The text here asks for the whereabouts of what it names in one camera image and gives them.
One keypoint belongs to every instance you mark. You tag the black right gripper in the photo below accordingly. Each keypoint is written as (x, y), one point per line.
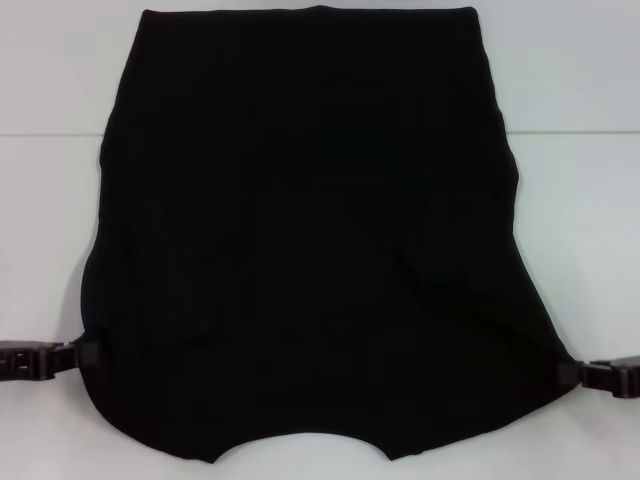
(617, 377)

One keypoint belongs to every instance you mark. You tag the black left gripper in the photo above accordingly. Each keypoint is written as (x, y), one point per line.
(30, 361)

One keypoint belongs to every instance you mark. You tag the black shirt with FREE print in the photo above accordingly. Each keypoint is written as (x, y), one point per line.
(310, 200)

